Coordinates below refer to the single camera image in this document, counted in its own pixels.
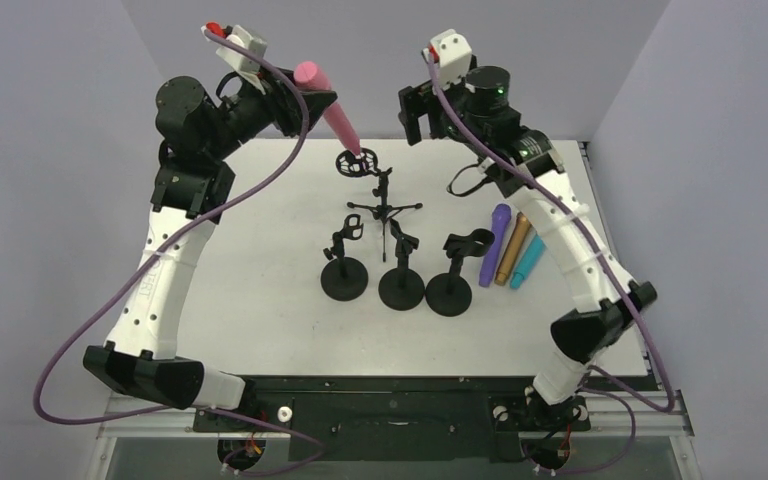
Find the purple microphone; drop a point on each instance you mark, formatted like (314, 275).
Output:
(500, 219)

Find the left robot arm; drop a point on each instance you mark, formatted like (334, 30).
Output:
(139, 356)

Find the purple mic black stand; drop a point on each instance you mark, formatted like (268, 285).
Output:
(449, 294)

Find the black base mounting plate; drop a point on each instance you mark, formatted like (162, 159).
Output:
(405, 418)

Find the cyan microphone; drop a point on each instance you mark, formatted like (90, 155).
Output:
(530, 258)

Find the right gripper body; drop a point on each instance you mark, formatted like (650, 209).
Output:
(414, 111)

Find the gold microphone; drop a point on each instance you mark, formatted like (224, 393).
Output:
(513, 249)

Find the cyan mic black stand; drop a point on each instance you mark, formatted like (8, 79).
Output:
(344, 278)

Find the gold mic black stand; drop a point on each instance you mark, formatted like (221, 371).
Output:
(402, 288)

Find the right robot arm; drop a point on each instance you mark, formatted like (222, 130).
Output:
(528, 171)

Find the pink microphone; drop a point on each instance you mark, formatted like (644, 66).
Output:
(309, 76)

